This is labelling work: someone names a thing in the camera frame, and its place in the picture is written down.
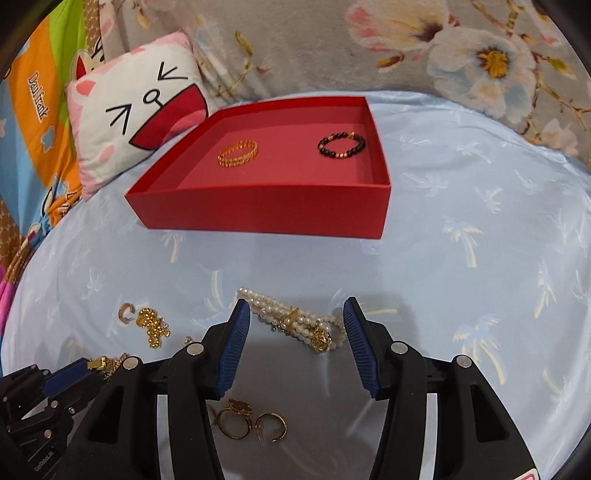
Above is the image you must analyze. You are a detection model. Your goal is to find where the red cardboard box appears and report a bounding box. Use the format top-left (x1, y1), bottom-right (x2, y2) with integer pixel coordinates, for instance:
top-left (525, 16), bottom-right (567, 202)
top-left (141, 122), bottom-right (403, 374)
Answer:
top-left (124, 96), bottom-right (393, 240)

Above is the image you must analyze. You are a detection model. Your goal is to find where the gold hoop earring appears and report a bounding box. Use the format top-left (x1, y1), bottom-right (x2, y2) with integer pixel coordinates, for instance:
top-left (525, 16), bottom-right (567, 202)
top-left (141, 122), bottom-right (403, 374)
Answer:
top-left (255, 412), bottom-right (288, 446)

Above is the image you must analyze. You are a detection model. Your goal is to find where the black bead bracelet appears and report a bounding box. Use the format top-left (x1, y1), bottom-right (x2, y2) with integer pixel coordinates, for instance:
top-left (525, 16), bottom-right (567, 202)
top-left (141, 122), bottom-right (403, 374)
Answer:
top-left (317, 131), bottom-right (367, 161)

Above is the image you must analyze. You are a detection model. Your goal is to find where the white pearl bracelet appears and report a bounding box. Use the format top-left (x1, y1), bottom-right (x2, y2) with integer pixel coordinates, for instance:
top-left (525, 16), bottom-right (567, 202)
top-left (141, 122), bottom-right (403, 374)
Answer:
top-left (237, 287), bottom-right (347, 355)

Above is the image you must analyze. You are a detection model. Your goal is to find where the grey floral blanket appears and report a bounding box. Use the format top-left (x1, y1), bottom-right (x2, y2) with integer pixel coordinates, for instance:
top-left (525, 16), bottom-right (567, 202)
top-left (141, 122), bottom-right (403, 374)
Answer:
top-left (99, 0), bottom-right (591, 160)

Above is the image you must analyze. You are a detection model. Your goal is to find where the white cat face pillow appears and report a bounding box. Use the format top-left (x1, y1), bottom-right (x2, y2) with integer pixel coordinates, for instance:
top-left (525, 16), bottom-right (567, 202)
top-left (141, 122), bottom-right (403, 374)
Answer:
top-left (65, 31), bottom-right (220, 200)

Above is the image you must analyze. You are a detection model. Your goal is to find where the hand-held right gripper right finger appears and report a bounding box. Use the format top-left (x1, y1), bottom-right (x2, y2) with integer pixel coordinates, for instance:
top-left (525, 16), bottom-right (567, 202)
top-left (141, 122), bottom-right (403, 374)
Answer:
top-left (342, 296), bottom-right (541, 480)

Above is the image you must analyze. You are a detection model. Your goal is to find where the gold chain bracelet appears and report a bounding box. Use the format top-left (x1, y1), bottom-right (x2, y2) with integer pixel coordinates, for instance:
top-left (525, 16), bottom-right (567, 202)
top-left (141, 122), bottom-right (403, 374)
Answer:
top-left (136, 307), bottom-right (174, 350)

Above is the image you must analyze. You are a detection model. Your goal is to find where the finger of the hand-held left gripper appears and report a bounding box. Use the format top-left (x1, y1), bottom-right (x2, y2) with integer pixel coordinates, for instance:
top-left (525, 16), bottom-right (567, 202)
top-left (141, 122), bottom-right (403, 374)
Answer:
top-left (7, 398), bottom-right (77, 477)
top-left (0, 360), bottom-right (100, 403)

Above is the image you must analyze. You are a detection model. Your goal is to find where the gold bangle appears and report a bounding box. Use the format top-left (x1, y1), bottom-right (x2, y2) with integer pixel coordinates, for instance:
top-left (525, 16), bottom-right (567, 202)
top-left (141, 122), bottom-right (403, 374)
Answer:
top-left (217, 142), bottom-right (259, 168)

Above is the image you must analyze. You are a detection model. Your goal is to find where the colourful cartoon blanket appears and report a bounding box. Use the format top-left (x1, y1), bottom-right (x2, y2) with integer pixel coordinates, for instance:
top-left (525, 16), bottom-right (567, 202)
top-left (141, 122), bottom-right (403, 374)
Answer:
top-left (0, 0), bottom-right (112, 333)

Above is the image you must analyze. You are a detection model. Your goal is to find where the gold chain necklace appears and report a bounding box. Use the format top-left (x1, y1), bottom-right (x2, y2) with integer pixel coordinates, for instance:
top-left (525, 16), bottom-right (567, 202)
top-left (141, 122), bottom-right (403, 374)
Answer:
top-left (88, 353), bottom-right (130, 381)

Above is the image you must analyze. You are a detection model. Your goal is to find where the gold ring with ornate top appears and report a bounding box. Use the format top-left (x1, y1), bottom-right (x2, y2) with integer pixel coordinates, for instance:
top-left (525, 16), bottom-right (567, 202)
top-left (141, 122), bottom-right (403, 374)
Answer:
top-left (217, 399), bottom-right (254, 439)

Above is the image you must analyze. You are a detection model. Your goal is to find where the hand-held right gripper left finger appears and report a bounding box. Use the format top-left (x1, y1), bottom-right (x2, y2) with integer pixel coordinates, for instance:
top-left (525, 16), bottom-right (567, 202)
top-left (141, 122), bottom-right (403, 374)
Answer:
top-left (69, 299), bottom-right (252, 480)

